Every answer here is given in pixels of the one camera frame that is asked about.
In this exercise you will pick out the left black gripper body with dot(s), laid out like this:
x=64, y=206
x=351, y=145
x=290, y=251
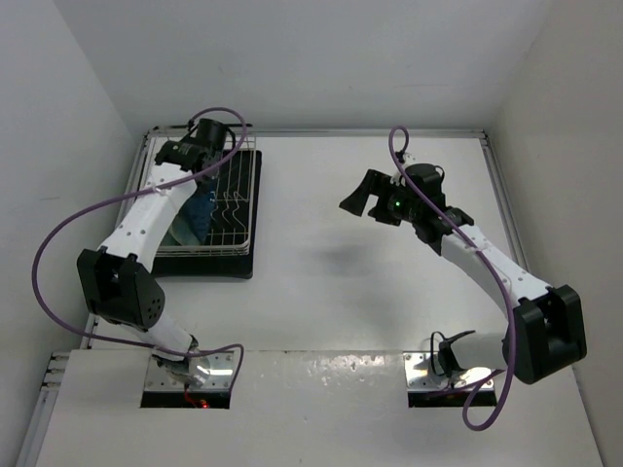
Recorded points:
x=203, y=184

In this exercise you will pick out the dark blue leaf dish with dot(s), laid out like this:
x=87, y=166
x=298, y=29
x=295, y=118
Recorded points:
x=198, y=213

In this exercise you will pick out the light green plate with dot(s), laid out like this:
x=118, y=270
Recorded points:
x=181, y=232

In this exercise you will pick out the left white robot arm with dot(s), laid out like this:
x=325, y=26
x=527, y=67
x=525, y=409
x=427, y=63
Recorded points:
x=116, y=277

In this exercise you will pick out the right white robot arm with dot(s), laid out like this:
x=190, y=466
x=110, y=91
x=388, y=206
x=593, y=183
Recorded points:
x=545, y=323

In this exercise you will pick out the black drainer tray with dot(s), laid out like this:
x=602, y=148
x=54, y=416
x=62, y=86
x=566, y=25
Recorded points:
x=240, y=266

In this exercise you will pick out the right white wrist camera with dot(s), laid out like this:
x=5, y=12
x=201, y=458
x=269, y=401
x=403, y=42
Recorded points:
x=405, y=160

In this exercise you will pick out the white wire dish rack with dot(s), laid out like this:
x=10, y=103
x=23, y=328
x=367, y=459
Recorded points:
x=231, y=219

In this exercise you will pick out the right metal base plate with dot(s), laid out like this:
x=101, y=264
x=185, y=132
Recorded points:
x=424, y=375

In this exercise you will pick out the metal base plate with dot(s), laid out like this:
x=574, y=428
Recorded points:
x=424, y=375
x=208, y=373

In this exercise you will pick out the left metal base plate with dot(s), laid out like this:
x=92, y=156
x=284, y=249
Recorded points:
x=208, y=373

